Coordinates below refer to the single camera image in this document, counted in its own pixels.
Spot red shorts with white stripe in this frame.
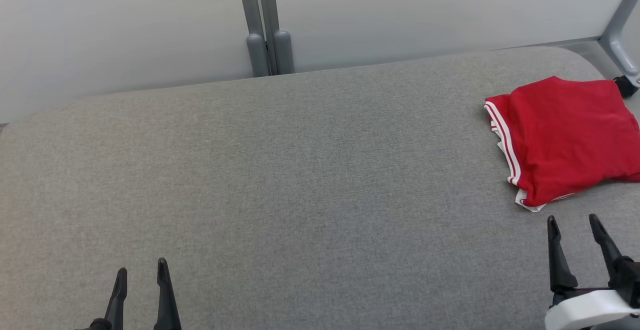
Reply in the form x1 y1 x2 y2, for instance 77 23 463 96
484 95 576 213

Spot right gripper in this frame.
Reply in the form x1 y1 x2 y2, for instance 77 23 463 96
545 214 640 330

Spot grey metal partition post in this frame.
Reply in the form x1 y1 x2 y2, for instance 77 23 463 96
235 0 296 78

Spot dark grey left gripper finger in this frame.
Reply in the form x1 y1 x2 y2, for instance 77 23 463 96
154 258 182 330
102 268 128 330

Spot red basketball jersey shirt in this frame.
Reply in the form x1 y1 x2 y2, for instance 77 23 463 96
507 76 640 208

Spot grey metal partition leg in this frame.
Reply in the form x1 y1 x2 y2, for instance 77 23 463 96
598 0 640 88

